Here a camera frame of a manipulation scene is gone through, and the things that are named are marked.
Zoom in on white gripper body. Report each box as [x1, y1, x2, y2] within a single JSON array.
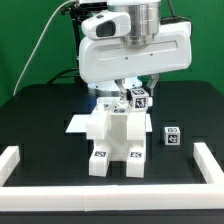
[[79, 10, 192, 83]]

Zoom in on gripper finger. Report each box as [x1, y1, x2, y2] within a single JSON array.
[[147, 74, 160, 97], [115, 79, 130, 101]]

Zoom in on white cube nut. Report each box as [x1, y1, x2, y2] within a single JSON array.
[[130, 88, 149, 110], [164, 127, 181, 145]]

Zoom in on white chair back frame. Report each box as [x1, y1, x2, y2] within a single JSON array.
[[86, 97, 153, 140]]

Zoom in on white chair seat block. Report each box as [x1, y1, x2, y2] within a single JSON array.
[[106, 111, 146, 161]]

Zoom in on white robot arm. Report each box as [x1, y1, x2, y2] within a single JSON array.
[[79, 0, 192, 84]]

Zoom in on white U-shaped border fence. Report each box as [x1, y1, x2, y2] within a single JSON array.
[[0, 143, 224, 212]]

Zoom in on black cables at base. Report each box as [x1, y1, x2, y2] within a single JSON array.
[[46, 65, 84, 85]]

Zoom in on black camera stand pole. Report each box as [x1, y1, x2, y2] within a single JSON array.
[[60, 3, 87, 65]]

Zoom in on white cable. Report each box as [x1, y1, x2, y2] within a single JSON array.
[[12, 0, 76, 97]]

